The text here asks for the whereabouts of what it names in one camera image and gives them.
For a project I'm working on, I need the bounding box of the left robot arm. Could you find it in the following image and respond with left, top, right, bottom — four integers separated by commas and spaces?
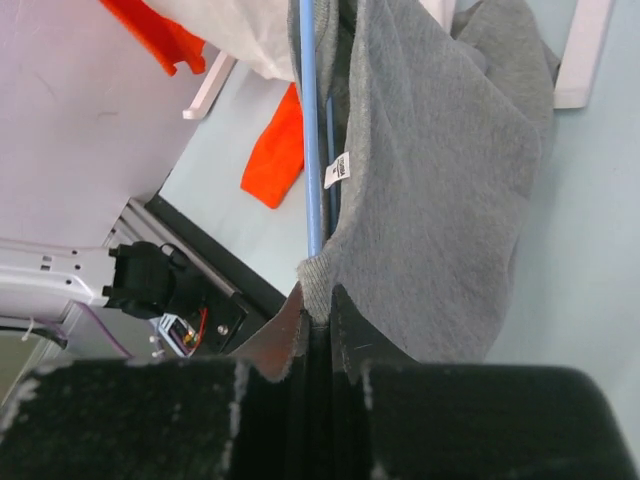
1, 240, 208, 356

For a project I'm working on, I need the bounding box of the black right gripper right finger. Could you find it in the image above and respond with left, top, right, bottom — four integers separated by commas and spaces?
330, 286, 639, 479

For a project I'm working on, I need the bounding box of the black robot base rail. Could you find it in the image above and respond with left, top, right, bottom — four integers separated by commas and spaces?
107, 194, 285, 354

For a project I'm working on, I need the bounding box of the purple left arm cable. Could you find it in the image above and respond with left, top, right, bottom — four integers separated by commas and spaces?
0, 239, 134, 359

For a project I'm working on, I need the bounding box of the orange t shirt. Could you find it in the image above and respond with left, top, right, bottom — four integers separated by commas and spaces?
102, 0, 304, 209

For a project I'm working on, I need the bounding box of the white t shirt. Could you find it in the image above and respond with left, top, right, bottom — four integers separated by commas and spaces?
141, 0, 457, 81

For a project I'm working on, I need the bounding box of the grey t shirt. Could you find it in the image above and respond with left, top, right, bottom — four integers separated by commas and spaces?
298, 1, 558, 362

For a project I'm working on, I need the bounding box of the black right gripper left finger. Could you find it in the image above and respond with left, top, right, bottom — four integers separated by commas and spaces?
1, 289, 302, 479

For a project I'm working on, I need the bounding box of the blue wire hanger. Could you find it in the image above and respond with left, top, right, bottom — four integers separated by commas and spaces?
292, 1, 339, 257

